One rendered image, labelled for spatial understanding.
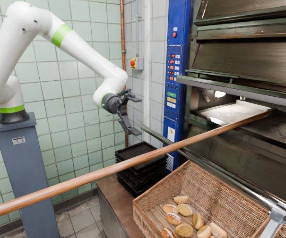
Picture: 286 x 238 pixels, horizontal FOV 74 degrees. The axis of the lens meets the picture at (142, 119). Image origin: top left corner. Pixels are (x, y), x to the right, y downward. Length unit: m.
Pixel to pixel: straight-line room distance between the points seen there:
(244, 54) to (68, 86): 1.36
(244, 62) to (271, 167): 0.51
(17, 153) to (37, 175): 0.19
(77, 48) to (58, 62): 0.75
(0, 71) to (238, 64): 1.06
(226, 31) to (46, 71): 1.32
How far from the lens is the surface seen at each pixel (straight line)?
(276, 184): 1.11
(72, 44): 1.03
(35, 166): 1.35
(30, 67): 1.74
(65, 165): 2.06
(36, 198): 0.65
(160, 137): 0.95
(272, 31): 1.01
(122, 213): 1.38
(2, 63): 1.00
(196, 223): 1.28
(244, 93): 0.88
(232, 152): 1.18
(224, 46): 1.14
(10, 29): 0.95
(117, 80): 0.99
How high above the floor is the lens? 1.60
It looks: 21 degrees down
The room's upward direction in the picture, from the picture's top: straight up
